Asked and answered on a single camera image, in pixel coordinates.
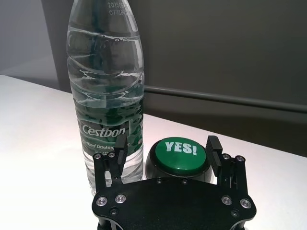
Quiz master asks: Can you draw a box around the clear water bottle green label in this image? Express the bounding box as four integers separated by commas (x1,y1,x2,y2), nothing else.
66,0,146,195

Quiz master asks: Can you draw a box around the dark horizontal rail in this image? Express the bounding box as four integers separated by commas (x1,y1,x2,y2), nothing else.
143,86,307,107

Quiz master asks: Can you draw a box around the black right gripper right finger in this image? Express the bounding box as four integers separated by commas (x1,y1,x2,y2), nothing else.
205,136,249,192

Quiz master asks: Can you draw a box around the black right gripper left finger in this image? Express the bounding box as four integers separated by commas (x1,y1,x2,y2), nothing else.
93,135,129,192

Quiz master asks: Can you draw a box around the green YES push button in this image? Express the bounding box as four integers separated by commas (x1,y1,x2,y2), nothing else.
143,136,213,185

